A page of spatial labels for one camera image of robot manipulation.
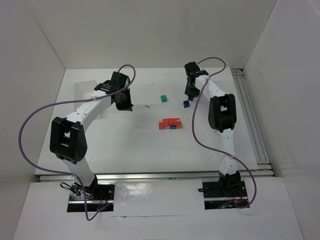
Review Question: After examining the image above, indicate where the red wood block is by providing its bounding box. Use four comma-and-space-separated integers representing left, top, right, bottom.
174, 118, 182, 126
158, 122, 165, 130

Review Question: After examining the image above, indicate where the white plastic bin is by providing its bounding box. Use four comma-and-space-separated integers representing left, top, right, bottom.
74, 80, 97, 100

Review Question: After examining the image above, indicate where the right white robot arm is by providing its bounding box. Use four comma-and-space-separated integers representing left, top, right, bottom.
184, 61, 241, 197

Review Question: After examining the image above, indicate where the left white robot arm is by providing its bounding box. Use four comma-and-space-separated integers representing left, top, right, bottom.
49, 71, 133, 198

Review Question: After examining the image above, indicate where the teal wood block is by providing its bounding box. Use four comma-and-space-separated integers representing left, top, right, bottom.
160, 95, 168, 103

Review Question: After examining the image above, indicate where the aluminium rail front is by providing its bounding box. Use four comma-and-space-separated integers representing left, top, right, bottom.
39, 169, 274, 182

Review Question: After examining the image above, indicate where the aluminium rail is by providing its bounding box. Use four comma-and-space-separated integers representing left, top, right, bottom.
231, 68, 274, 176
39, 169, 274, 182

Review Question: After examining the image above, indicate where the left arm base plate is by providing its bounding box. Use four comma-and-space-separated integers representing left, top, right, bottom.
60, 182, 115, 213

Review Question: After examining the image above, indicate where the aluminium rail right side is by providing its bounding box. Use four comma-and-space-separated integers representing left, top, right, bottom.
231, 68, 274, 176

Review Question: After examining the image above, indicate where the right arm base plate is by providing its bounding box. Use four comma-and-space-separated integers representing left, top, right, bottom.
198, 181, 249, 210

